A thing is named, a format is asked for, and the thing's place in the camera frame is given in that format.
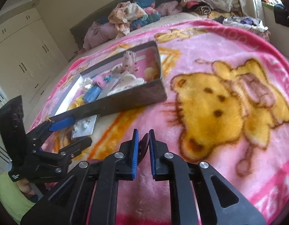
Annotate earring card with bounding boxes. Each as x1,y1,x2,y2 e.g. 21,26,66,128
71,115,98,139

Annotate yellow rings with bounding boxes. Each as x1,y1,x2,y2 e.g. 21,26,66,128
68,96,86,110

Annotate mauve hair clip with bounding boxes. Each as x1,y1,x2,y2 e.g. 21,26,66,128
137,133,149,165

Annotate green sleeve forearm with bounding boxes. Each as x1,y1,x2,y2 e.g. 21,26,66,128
0,173,38,224

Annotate left hand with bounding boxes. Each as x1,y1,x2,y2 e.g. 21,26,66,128
15,179,46,198

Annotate bed with beige sheet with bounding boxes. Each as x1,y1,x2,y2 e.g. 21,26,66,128
24,11,220,127

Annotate small blue box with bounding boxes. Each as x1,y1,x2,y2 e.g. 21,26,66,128
82,86,102,104

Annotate white fabric hair clips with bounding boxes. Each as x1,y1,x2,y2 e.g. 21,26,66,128
108,73,146,96

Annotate shallow dark cardboard box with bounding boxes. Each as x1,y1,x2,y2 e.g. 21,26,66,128
50,41,167,121

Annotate cream built-in wardrobe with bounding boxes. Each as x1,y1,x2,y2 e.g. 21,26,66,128
0,6,69,169

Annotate pink bear fleece blanket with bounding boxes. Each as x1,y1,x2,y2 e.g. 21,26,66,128
33,20,289,224

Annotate pink pyjama clothes heap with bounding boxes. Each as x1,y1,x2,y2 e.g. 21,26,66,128
83,22,119,51

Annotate peach floral cloth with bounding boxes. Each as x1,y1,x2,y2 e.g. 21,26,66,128
108,1,147,39

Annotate dark floral quilt bundle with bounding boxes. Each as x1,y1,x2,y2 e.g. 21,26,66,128
99,0,161,31

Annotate dark green headboard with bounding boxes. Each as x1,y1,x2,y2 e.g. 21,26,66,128
70,0,173,50

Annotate floral laundry bag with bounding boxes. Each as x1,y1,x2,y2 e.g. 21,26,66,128
223,16,270,42

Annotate mixed clothes pile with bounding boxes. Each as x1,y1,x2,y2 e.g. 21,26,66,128
156,0,242,18

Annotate dark clothes on windowsill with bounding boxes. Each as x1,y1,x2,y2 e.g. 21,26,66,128
274,4,289,27

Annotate pink fluffy hair tie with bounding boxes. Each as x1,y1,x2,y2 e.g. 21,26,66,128
92,74,110,88

